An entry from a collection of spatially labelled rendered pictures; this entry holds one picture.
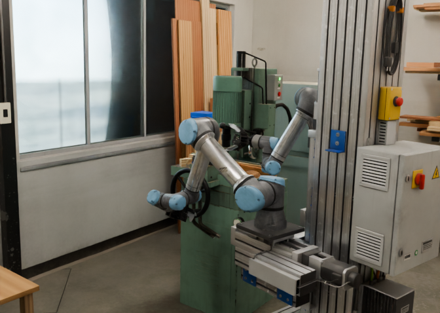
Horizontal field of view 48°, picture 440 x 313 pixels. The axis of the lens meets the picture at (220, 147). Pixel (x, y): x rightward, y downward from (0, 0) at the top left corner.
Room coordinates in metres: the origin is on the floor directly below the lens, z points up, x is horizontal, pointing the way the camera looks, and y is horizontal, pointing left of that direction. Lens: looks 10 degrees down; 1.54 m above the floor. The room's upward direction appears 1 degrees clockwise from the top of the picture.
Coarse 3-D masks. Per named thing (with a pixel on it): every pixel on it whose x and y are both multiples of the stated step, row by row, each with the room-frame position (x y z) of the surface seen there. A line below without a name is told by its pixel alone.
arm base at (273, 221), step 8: (264, 208) 2.10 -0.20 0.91; (272, 208) 2.09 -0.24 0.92; (280, 208) 2.10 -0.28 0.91; (256, 216) 2.13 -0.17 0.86; (264, 216) 2.09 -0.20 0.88; (272, 216) 2.08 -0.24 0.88; (280, 216) 2.10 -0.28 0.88; (256, 224) 2.11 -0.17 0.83; (264, 224) 2.08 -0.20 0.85; (272, 224) 2.08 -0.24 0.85; (280, 224) 2.08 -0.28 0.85
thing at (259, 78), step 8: (232, 72) 3.18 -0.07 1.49; (256, 72) 3.07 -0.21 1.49; (264, 72) 3.10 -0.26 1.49; (272, 72) 3.18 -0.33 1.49; (256, 80) 3.07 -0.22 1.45; (264, 80) 3.10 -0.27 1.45; (256, 88) 3.07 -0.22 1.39; (264, 88) 3.11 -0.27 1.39; (256, 96) 3.07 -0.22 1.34; (264, 96) 3.11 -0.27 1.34; (256, 104) 3.06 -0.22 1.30; (256, 112) 3.06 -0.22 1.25; (256, 120) 3.06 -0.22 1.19; (264, 128) 3.12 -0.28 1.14; (272, 128) 3.21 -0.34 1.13; (272, 136) 3.21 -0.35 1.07; (248, 160) 3.09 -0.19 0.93; (256, 160) 3.06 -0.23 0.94
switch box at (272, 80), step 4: (268, 76) 3.12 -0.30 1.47; (272, 76) 3.10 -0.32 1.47; (276, 76) 3.10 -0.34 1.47; (280, 76) 3.14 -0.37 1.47; (268, 80) 3.12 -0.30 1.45; (272, 80) 3.10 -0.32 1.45; (276, 80) 3.11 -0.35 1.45; (280, 80) 3.15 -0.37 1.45; (268, 84) 3.12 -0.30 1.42; (272, 84) 3.10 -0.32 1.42; (276, 84) 3.11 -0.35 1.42; (280, 84) 3.15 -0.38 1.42; (268, 88) 3.12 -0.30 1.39; (272, 88) 3.10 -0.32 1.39; (276, 88) 3.11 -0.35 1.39; (280, 88) 3.15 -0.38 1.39; (268, 92) 3.12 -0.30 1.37; (272, 92) 3.10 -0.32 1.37; (276, 92) 3.11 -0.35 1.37; (268, 96) 3.12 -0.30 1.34; (272, 96) 3.10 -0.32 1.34; (276, 96) 3.11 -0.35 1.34; (280, 96) 3.15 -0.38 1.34
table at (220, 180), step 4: (176, 164) 3.06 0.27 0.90; (188, 164) 3.07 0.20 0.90; (172, 168) 3.02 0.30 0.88; (176, 168) 3.00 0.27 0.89; (180, 168) 2.98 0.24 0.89; (172, 172) 3.02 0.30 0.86; (176, 172) 3.00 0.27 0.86; (180, 176) 2.98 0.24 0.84; (184, 176) 2.96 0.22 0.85; (188, 176) 2.94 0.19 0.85; (220, 176) 2.79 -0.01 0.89; (216, 180) 2.78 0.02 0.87; (220, 180) 2.79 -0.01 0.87; (224, 180) 2.78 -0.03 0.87; (208, 184) 2.73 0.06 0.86; (212, 184) 2.73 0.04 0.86; (216, 184) 2.76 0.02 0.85; (220, 184) 2.79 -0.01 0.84; (224, 184) 2.78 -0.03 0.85; (228, 184) 2.76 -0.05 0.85
